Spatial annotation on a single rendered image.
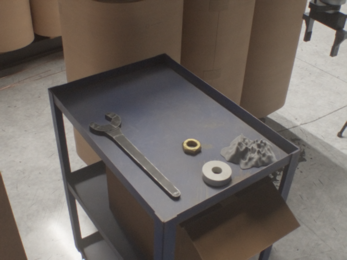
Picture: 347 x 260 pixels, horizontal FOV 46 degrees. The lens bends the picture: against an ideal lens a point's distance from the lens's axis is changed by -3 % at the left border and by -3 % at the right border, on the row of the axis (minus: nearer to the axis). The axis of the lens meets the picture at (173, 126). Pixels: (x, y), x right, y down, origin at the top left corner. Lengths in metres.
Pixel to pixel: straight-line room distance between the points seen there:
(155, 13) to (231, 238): 0.86
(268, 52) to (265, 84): 0.20
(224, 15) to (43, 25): 1.82
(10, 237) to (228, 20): 1.21
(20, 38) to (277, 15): 1.85
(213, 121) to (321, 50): 2.73
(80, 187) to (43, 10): 1.96
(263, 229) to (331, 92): 2.29
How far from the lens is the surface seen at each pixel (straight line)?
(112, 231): 1.40
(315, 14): 1.60
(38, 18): 3.34
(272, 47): 2.22
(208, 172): 1.03
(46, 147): 2.55
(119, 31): 1.51
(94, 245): 1.85
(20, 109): 2.91
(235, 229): 1.05
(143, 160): 1.07
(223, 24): 1.83
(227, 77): 2.00
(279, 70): 2.35
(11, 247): 1.30
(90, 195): 1.51
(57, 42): 3.55
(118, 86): 1.37
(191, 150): 1.10
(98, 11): 1.51
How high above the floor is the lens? 1.60
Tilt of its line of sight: 37 degrees down
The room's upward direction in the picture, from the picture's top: 3 degrees clockwise
